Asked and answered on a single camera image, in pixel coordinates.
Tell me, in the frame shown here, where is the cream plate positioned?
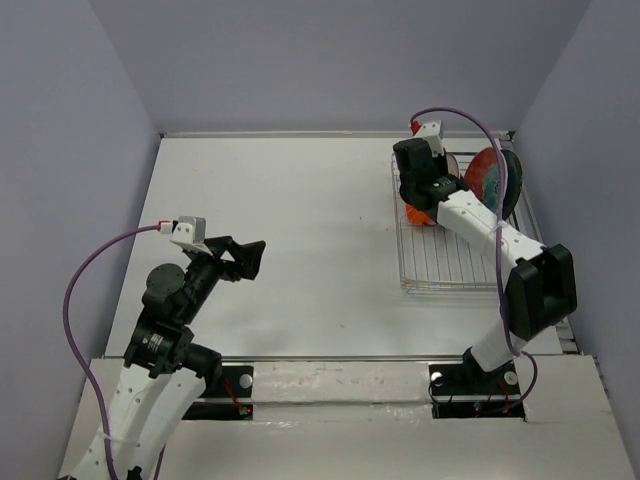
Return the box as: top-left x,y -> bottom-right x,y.
446,152 -> 461,178

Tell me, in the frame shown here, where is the orange plate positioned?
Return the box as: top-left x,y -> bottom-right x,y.
405,204 -> 436,227

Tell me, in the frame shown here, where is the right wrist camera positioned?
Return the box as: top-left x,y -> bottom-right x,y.
410,120 -> 445,156

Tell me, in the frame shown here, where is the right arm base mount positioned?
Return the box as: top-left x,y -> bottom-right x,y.
428,362 -> 525,419

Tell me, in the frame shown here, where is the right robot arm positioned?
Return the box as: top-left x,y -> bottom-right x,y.
392,138 -> 577,392

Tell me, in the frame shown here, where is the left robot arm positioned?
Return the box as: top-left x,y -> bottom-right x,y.
67,236 -> 266,479

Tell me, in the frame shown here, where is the red and teal floral plate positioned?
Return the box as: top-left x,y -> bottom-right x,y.
463,147 -> 500,213

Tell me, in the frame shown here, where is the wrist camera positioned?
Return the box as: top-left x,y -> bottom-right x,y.
410,120 -> 445,156
171,216 -> 206,246

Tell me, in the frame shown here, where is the teal glazed plate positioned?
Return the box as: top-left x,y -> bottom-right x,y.
501,149 -> 523,220

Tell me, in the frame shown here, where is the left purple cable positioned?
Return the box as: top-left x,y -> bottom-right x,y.
62,222 -> 174,479

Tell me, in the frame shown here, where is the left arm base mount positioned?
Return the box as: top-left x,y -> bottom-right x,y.
183,364 -> 254,421

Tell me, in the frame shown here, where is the metal wire dish rack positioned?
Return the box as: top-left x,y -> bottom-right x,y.
391,161 -> 496,295

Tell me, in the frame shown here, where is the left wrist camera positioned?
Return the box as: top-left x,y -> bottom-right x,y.
171,216 -> 206,246

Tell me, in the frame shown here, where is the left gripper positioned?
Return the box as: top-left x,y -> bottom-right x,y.
181,234 -> 266,322

